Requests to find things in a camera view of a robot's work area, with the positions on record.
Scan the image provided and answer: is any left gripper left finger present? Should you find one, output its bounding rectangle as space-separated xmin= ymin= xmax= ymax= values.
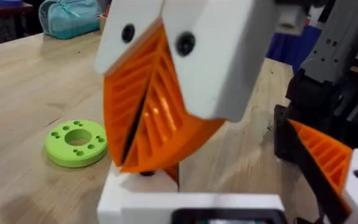
xmin=97 ymin=163 xmax=180 ymax=224

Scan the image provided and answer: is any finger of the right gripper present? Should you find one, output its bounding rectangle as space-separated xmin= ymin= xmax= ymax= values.
xmin=94 ymin=0 xmax=168 ymax=165

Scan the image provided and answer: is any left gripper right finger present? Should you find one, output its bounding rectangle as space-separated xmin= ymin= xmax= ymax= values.
xmin=286 ymin=119 xmax=358 ymax=224

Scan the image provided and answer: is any green disc with holes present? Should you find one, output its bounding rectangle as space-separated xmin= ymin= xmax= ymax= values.
xmin=44 ymin=119 xmax=109 ymax=169

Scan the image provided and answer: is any blue container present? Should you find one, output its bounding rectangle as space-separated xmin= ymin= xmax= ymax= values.
xmin=265 ymin=24 xmax=323 ymax=74

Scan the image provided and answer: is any teal zip bag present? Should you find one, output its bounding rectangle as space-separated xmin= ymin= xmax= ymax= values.
xmin=38 ymin=0 xmax=104 ymax=40

